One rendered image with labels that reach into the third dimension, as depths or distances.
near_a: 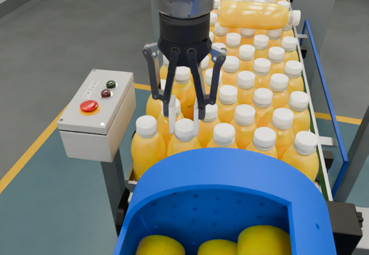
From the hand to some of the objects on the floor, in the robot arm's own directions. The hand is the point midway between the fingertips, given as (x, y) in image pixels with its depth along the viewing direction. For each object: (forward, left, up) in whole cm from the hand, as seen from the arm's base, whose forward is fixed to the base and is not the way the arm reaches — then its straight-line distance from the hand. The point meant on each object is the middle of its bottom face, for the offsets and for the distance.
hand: (184, 116), depth 63 cm
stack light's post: (+43, +29, -114) cm, 125 cm away
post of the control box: (-21, +8, -113) cm, 116 cm away
